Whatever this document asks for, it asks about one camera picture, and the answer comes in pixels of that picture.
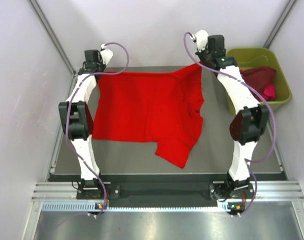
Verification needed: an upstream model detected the aluminium frame post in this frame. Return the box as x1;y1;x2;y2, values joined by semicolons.
27;0;76;75
263;0;298;49

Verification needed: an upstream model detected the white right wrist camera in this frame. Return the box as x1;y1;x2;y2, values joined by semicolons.
191;30;209;53

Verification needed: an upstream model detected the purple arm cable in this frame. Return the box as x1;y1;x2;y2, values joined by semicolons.
40;42;130;233
183;31;277;218

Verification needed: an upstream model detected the aluminium frame post left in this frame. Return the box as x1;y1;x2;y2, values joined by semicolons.
27;0;76;75

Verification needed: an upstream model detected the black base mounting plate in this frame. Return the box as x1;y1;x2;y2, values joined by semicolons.
76;173;256;208

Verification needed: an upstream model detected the olive green plastic bin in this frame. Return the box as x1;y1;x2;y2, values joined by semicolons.
227;47;292;111

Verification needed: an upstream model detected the aluminium frame post right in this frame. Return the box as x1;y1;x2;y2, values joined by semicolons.
263;0;298;49

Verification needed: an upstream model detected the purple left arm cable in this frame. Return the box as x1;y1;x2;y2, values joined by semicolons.
40;42;130;233

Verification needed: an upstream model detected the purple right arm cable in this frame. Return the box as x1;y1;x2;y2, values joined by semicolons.
183;31;277;218

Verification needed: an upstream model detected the aluminium front rail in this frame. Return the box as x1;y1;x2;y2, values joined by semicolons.
32;180;304;213

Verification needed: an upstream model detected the red t shirt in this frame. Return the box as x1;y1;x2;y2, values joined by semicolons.
93;64;204;168

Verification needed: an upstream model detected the maroon shirt in bin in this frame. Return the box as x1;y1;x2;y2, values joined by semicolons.
240;66;276;93

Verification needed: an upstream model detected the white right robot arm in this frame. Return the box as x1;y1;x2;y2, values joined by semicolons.
195;30;269;199

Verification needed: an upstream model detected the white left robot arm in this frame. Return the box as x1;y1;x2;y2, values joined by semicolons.
58;50;105;200

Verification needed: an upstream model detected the pink shirt in bin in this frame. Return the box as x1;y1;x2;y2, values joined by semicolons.
260;83;276;102

